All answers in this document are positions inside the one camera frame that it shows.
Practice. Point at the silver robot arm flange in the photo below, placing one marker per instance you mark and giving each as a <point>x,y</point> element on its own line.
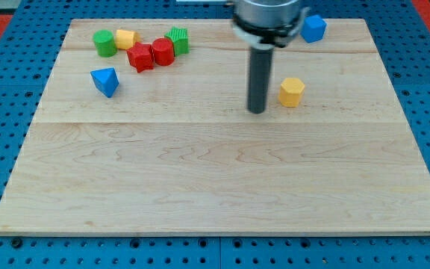
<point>266,24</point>

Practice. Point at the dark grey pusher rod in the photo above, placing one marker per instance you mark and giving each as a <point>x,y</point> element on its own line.
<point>260,62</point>

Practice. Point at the green star block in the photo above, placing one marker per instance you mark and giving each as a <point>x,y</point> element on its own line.
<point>180,40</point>

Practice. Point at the wooden board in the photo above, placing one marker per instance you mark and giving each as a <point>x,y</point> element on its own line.
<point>174,152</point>

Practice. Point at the yellow hexagon block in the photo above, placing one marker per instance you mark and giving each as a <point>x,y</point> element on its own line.
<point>291,92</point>

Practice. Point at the red star block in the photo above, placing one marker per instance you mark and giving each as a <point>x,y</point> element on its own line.
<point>140,56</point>

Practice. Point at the red cylinder block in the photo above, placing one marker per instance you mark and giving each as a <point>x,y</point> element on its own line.
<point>163,51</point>

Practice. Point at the blue triangle block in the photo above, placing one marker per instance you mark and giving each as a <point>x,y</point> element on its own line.
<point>105,80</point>

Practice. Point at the green cylinder block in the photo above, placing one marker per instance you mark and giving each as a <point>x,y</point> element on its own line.
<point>105,44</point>

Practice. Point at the blue cube block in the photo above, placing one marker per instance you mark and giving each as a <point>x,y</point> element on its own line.
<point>313,28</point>

